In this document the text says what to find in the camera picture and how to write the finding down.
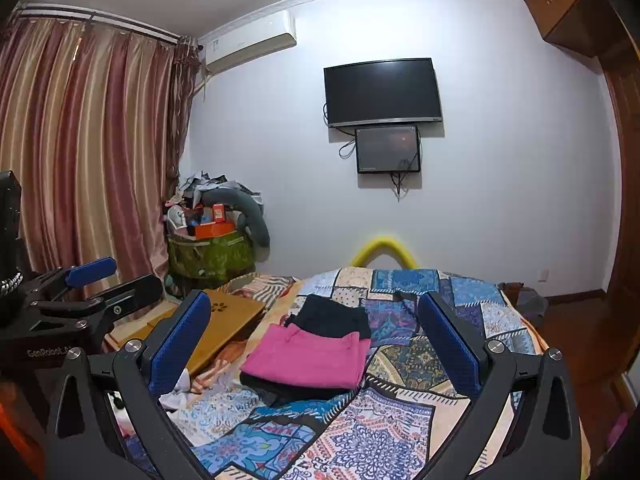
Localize dark folded garment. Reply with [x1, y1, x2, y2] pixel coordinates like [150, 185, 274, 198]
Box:
[239, 295, 372, 408]

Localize yellow foam bed rail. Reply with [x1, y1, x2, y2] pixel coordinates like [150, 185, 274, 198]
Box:
[349, 235, 419, 270]

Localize orange box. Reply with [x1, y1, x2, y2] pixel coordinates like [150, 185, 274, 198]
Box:
[194, 204, 235, 240]

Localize grey plush toy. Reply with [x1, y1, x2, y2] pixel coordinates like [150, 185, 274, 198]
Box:
[201, 188, 270, 249]

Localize black wall television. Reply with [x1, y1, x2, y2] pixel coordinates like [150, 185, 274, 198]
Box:
[323, 58, 442, 127]

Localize white air conditioner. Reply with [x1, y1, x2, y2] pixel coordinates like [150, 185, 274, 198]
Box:
[203, 10, 297, 75]

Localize wooden lap desk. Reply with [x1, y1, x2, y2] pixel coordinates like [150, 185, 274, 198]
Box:
[106, 289, 265, 375]

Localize blue patchwork bedspread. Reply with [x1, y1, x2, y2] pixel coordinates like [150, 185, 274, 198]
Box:
[164, 266, 538, 479]

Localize striped pink curtain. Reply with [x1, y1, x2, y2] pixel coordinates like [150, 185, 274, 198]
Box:
[1, 16, 200, 288]

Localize small black wall monitor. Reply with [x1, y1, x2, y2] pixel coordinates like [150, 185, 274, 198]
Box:
[355, 126, 421, 174]

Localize white crumpled cloth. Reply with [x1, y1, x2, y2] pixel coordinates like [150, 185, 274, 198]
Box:
[158, 368, 194, 412]

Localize pink pants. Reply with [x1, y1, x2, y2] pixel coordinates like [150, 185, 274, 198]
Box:
[240, 324, 371, 390]

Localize wooden upper cabinet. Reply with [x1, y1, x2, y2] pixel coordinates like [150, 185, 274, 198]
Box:
[525, 0, 628, 58]

